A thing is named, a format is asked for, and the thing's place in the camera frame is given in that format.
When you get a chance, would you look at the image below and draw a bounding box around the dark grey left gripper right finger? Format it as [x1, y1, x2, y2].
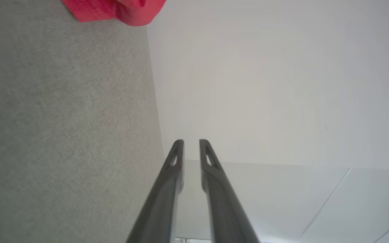
[200, 139, 260, 243]

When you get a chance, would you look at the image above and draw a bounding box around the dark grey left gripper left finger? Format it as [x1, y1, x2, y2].
[126, 139, 184, 243]

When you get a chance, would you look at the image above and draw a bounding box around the red basketball jersey number 23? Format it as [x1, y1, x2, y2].
[61, 0, 167, 27]

